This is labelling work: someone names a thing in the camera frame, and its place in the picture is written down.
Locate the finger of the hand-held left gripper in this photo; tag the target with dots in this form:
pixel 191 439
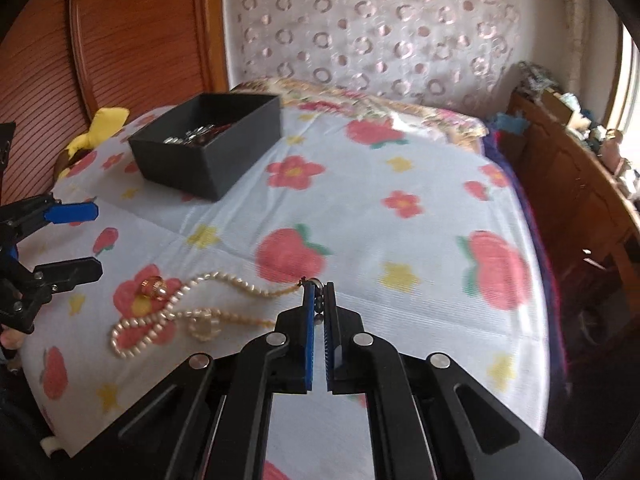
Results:
pixel 70 212
pixel 75 272

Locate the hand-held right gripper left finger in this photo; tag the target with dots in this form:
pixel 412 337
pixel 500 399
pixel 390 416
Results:
pixel 310 335

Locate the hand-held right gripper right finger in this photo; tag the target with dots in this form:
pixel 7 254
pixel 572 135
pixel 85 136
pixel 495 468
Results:
pixel 330 335

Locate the black box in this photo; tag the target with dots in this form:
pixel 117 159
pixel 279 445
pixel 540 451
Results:
pixel 200 170

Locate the person's left hand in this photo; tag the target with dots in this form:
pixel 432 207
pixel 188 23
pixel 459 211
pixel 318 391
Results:
pixel 10 341

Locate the yellow plush toy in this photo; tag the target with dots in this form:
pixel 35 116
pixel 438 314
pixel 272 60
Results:
pixel 107 122

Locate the wooden wardrobe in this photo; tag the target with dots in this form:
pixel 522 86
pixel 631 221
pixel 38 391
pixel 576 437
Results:
pixel 140 35

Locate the dark blue blanket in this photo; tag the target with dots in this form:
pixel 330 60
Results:
pixel 542 270

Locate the floral blanket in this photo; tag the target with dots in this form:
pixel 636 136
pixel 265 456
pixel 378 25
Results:
pixel 425 115

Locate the teal bag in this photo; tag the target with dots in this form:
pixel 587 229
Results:
pixel 507 122

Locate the wooden cabinet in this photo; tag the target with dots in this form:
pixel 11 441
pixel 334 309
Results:
pixel 565 185

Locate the circle patterned curtain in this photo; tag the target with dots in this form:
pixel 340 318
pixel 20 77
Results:
pixel 375 25

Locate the brown tissue box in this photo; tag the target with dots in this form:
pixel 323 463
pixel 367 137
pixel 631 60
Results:
pixel 560 105

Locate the stack of folded items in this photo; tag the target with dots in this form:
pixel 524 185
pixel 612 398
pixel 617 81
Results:
pixel 535 76

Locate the pink kettle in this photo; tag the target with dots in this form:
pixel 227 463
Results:
pixel 616 150

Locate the window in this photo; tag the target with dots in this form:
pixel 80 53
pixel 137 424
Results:
pixel 627 85

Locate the patterned side curtain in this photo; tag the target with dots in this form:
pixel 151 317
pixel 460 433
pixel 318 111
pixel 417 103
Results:
pixel 562 20

